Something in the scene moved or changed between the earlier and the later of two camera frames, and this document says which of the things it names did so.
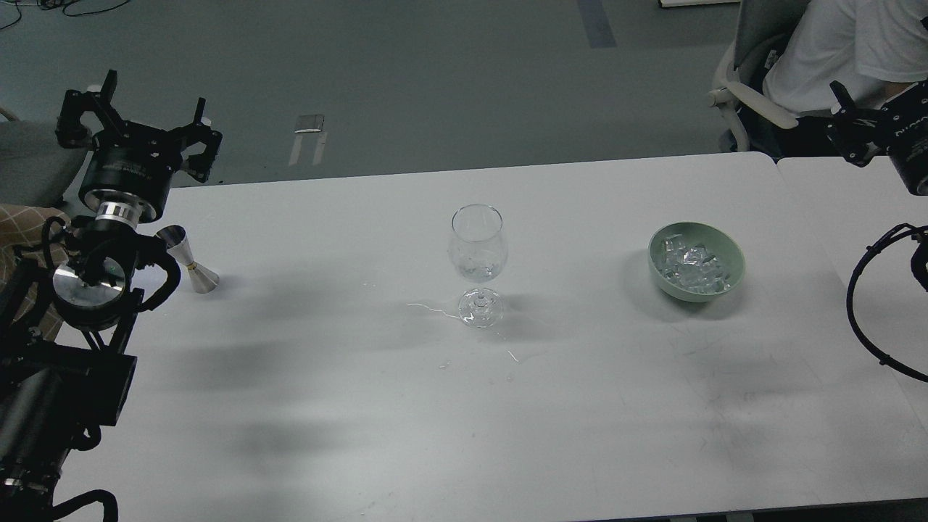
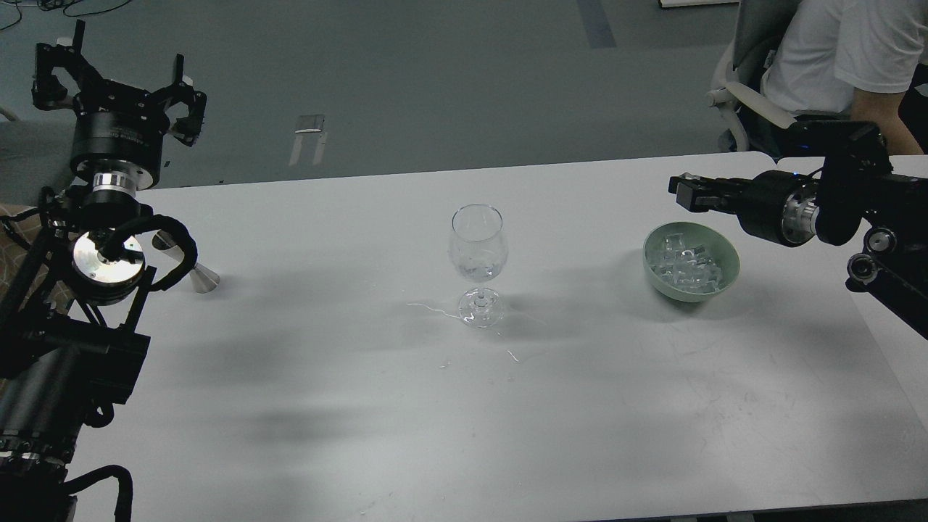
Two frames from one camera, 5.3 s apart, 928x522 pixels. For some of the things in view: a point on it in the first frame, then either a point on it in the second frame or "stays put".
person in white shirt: [877, 48] stays put
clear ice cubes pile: [692, 267] stays put
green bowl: [692, 262] stays put
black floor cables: [48, 4] stays put
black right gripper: [905, 122] -> [782, 206]
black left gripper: [127, 162] -> [118, 132]
